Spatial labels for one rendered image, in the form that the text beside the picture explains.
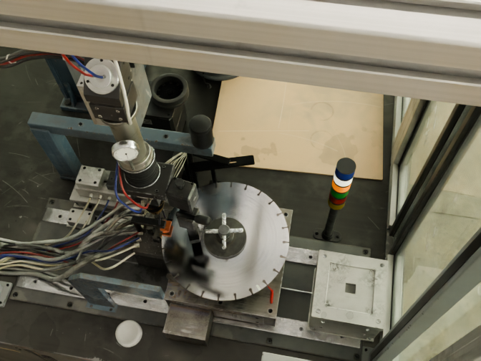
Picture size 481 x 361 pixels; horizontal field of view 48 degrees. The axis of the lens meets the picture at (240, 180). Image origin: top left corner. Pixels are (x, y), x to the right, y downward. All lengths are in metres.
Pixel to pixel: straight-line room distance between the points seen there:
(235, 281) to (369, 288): 0.34
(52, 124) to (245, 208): 0.57
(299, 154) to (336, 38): 1.48
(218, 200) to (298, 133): 0.46
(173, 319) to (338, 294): 0.44
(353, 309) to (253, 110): 0.78
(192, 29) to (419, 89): 0.12
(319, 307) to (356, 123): 0.70
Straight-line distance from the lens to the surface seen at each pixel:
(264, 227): 1.41
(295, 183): 1.70
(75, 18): 0.31
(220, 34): 0.28
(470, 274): 0.83
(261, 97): 1.88
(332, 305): 1.41
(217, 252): 1.38
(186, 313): 1.48
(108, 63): 0.90
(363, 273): 1.44
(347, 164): 1.27
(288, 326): 1.52
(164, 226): 1.41
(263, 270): 1.37
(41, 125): 1.57
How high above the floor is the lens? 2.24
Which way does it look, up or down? 61 degrees down
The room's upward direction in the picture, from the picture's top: 4 degrees counter-clockwise
